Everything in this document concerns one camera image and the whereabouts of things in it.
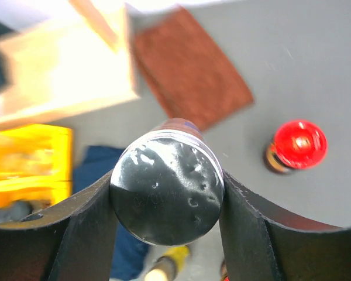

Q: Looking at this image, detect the red lid jar front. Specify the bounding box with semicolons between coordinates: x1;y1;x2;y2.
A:
220;259;229;281

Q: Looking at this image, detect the red lid jar back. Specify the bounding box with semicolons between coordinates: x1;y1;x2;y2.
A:
263;119;328;174

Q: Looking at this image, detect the navy blue folded cloth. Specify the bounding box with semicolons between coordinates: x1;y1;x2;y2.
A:
72;145;150;280

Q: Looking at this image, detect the white salt canister back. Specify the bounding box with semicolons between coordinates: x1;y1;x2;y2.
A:
110;118;225;246

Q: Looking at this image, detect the brown folded towel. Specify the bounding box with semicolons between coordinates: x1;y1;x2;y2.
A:
132;7;254;131

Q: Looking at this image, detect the yellow bin organizer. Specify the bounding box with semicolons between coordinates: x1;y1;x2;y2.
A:
0;124;73;208

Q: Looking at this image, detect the red lid jar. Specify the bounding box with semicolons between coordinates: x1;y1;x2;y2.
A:
220;259;229;281
263;119;328;174

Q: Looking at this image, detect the wooden clothes rack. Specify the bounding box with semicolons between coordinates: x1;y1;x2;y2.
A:
0;1;139;130

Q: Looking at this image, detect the small yellow label bottle front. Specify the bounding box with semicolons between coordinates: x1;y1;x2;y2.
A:
144;245;191;281

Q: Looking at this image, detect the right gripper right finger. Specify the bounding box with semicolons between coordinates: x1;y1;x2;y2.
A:
219;172;351;280

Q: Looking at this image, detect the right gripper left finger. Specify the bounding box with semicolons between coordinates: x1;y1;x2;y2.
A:
0;173;118;280

